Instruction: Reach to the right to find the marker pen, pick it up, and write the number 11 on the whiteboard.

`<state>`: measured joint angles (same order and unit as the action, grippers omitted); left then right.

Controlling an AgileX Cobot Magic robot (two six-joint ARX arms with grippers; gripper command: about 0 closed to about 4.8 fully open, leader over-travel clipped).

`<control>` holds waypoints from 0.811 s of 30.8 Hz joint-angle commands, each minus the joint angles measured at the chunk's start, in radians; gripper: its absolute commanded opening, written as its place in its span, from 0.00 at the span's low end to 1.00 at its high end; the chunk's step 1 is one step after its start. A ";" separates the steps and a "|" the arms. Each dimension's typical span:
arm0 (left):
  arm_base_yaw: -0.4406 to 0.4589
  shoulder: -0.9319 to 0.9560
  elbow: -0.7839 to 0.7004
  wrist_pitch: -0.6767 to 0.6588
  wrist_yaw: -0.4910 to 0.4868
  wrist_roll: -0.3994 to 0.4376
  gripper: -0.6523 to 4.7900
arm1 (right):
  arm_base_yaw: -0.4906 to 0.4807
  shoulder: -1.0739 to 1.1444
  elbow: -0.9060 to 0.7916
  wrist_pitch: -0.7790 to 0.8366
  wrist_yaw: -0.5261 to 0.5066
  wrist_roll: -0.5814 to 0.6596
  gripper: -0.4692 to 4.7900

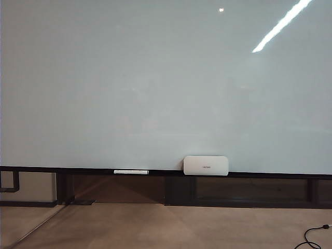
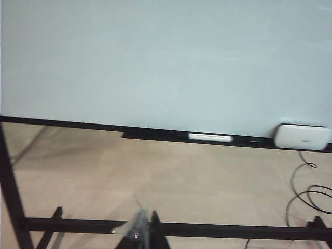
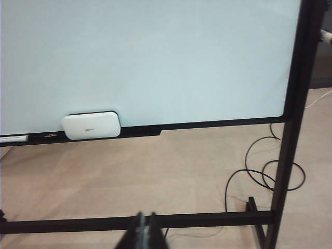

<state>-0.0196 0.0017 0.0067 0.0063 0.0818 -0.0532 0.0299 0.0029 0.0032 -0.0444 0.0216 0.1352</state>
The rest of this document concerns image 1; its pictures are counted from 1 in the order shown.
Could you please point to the white rounded whiteboard eraser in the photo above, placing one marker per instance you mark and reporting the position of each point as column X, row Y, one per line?
column 202, row 163

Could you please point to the white marker pen black cap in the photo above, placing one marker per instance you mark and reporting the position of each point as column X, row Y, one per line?
column 129, row 171

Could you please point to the pale glass whiteboard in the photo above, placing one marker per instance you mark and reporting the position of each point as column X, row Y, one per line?
column 103, row 77

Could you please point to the black whiteboard tray ledge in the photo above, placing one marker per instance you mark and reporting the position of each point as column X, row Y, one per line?
column 77, row 170

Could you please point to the black power plug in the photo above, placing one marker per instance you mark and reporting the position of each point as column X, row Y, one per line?
column 325, row 226

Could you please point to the dark frame under whiteboard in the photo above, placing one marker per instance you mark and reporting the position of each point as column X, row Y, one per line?
column 179, row 192

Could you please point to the black bent pipe frame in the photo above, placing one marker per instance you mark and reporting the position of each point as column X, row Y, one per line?
column 16, row 181

